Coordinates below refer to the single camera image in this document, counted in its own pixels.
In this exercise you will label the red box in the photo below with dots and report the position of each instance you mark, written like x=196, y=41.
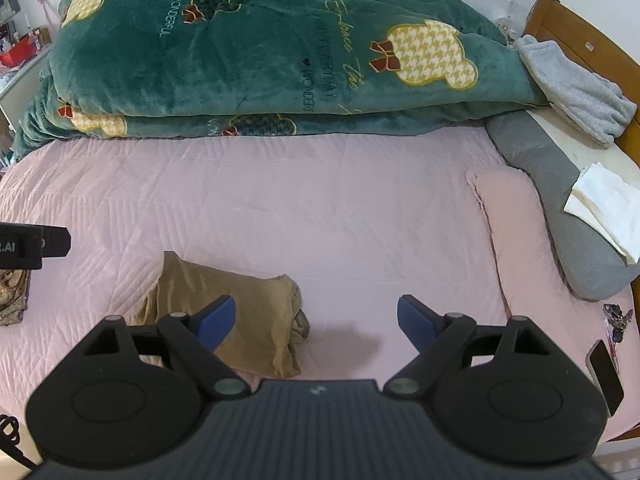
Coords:
x=17, y=55

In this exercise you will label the wooden headboard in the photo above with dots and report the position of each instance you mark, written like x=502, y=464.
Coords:
x=575, y=30

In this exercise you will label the pink pillow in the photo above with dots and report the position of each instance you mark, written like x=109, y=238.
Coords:
x=520, y=230

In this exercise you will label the khaki garment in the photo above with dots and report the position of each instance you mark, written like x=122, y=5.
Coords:
x=250, y=310

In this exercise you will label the white side table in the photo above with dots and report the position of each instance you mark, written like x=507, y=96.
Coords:
x=20, y=79

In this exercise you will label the grey folded towel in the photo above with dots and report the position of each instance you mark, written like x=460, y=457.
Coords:
x=575, y=85

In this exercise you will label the green printed plush blanket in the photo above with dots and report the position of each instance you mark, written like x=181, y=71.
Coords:
x=250, y=60

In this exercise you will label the bunch of keys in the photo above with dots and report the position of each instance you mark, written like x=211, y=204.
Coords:
x=617, y=317

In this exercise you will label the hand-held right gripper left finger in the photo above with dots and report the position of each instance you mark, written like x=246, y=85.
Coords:
x=219, y=321

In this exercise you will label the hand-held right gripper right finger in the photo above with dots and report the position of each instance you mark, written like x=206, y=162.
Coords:
x=414, y=322

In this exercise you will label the white wall plug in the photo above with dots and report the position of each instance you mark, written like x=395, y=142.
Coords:
x=505, y=30

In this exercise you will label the black smartphone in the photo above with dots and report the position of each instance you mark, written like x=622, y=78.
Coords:
x=606, y=377

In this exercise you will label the white folded cloth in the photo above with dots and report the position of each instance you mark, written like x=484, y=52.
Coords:
x=605, y=205

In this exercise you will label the grey long pillow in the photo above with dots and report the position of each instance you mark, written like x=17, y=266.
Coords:
x=540, y=160

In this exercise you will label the gold patterned cloth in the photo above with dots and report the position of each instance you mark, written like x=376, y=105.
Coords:
x=12, y=295

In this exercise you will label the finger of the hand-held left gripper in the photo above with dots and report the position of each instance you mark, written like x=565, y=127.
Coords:
x=56, y=244

